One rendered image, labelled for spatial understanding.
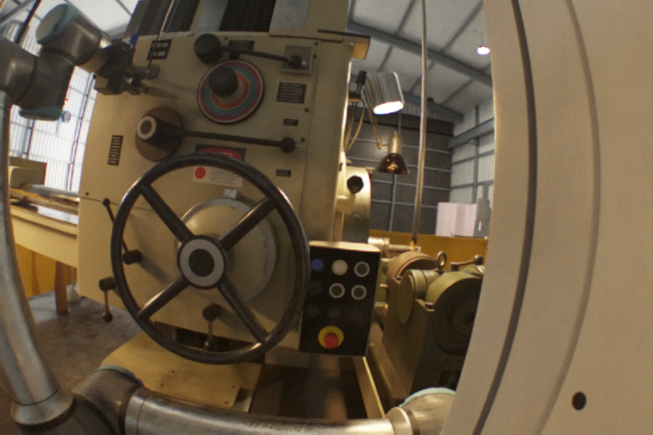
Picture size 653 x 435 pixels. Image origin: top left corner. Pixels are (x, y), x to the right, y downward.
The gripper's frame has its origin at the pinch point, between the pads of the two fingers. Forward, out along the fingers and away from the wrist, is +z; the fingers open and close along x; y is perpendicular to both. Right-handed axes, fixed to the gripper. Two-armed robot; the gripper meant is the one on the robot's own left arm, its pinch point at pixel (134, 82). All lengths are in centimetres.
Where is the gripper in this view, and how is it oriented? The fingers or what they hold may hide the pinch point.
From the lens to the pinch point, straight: 85.9
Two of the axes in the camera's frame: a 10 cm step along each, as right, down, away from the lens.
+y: -9.9, -1.1, -0.3
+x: -1.1, 9.9, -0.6
